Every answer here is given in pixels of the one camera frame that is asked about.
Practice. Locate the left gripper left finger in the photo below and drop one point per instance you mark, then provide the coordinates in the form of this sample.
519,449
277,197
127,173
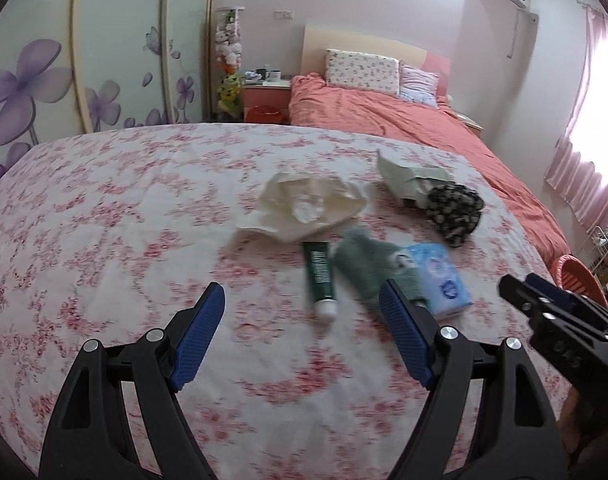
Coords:
88,436

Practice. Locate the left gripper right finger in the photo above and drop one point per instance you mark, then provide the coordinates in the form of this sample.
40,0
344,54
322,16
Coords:
515,435

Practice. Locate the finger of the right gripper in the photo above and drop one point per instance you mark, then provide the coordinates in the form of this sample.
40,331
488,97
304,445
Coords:
525,298
560,298

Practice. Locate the blue tissue pack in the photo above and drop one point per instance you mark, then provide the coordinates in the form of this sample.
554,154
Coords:
440,281

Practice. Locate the black floral sock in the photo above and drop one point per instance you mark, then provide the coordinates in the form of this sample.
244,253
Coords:
455,211

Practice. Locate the green smiley sock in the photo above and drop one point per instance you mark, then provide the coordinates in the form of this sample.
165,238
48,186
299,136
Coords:
366,264

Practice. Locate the grey plastic mailer bag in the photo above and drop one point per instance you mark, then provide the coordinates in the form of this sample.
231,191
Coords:
411,184

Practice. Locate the green tube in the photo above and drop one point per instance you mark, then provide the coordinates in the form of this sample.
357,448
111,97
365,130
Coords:
320,281

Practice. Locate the white paper bag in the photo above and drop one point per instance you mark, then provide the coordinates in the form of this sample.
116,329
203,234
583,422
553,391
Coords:
295,206

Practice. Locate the orange laundry basket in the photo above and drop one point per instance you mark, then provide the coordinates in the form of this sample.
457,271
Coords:
571,274

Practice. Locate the pink curtain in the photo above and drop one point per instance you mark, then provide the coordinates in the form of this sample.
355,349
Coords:
578,173

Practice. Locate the right wooden nightstand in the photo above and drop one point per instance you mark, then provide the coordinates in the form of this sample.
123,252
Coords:
471,124

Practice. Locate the floral white bedspread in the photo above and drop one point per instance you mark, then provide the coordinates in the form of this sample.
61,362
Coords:
108,235

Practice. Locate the striped pink pillow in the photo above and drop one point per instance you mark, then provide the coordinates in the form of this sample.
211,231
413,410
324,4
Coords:
418,86

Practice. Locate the floral white pillow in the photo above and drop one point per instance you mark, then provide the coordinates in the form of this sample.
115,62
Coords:
363,71

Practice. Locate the coral red duvet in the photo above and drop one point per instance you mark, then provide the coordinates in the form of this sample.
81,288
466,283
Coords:
315,104

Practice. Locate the pink nightstand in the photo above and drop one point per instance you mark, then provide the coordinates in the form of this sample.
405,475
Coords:
267,103

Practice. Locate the beige pink headboard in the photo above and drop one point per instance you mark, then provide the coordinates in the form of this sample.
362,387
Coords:
317,40

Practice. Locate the wardrobe with purple flowers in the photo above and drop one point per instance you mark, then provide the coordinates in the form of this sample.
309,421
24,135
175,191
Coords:
70,67

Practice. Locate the plush toy hanging organiser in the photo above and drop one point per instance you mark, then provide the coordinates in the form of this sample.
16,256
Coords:
228,63

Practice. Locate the white wire rack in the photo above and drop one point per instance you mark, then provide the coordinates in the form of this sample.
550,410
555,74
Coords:
594,254

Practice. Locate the wall power socket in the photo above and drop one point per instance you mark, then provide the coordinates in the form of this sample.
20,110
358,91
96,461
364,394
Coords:
283,15

